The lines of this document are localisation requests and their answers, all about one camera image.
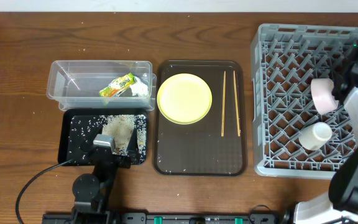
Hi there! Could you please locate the dark brown serving tray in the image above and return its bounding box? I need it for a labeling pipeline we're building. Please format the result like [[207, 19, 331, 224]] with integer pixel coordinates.
[[153, 60, 247, 176]]

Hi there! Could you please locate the right wooden chopstick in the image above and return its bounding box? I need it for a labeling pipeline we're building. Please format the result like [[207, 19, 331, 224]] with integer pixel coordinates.
[[233, 70, 241, 137]]

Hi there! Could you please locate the black tray with rice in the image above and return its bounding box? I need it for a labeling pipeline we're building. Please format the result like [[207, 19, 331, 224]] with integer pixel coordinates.
[[57, 108, 148, 166]]

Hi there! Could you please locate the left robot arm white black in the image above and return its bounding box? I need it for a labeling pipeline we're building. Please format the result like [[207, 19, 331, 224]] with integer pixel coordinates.
[[71, 128, 140, 224]]

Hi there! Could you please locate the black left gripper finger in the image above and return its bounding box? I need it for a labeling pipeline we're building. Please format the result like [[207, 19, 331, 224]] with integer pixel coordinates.
[[127, 128, 139, 156], [80, 139, 96, 156]]

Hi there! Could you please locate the green snack wrapper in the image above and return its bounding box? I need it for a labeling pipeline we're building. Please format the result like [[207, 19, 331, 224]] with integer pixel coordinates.
[[99, 73, 135, 97]]

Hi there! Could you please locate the white napkin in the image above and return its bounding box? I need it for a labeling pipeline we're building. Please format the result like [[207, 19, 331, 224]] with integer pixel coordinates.
[[129, 77, 149, 96]]

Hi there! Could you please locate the clear plastic bin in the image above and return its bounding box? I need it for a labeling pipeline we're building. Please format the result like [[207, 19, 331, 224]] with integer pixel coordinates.
[[47, 60, 157, 111]]

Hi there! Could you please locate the yellow plate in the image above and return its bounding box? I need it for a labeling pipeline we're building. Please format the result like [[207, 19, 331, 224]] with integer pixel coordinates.
[[157, 73, 213, 124]]

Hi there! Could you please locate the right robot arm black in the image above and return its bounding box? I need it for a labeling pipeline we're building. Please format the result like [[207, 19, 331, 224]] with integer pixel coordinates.
[[290, 41, 358, 224]]

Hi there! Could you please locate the pink bowl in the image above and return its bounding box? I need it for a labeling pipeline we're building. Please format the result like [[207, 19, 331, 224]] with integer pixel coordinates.
[[310, 78, 339, 115]]

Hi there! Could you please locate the left wooden chopstick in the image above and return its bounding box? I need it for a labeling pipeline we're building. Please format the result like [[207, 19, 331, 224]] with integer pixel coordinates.
[[221, 71, 226, 137]]

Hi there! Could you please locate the wooden chopstick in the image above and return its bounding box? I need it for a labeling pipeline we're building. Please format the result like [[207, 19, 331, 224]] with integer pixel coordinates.
[[221, 71, 226, 137], [233, 70, 241, 137]]

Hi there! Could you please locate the small cream cup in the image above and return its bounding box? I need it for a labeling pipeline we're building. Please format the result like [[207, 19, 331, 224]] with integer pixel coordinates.
[[298, 122, 333, 151]]

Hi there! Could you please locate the grey dishwasher rack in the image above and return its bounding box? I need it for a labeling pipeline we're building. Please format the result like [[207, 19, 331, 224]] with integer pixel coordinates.
[[250, 24, 358, 179]]

